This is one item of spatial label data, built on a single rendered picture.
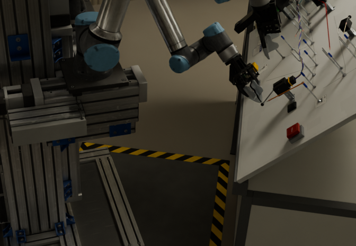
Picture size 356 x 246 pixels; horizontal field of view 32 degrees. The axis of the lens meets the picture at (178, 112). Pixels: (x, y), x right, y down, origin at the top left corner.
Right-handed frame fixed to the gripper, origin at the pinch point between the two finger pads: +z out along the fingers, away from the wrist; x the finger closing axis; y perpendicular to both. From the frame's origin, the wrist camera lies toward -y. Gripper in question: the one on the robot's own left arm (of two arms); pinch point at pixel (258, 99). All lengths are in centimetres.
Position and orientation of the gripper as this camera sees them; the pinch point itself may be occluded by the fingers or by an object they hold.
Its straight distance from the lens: 247.3
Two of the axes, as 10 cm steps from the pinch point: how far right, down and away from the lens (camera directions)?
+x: 7.8, -5.7, 2.6
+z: 5.7, 8.2, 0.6
